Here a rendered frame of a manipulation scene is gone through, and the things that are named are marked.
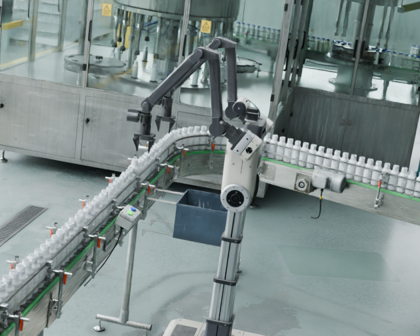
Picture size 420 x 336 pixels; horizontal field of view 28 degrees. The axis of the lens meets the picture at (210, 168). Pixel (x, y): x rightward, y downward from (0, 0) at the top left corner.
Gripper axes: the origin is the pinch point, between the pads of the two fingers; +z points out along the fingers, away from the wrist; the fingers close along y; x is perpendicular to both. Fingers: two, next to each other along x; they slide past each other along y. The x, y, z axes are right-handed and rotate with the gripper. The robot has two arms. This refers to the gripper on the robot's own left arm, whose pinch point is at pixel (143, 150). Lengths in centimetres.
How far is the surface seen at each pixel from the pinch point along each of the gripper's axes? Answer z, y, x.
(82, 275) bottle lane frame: 51, -9, -53
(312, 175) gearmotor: 40, 81, 148
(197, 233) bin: 61, 24, 54
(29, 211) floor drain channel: 139, -156, 231
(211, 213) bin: 46, 30, 54
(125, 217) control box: 29.0, 0.7, -24.3
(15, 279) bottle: 24, -13, -123
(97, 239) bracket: 32, -4, -52
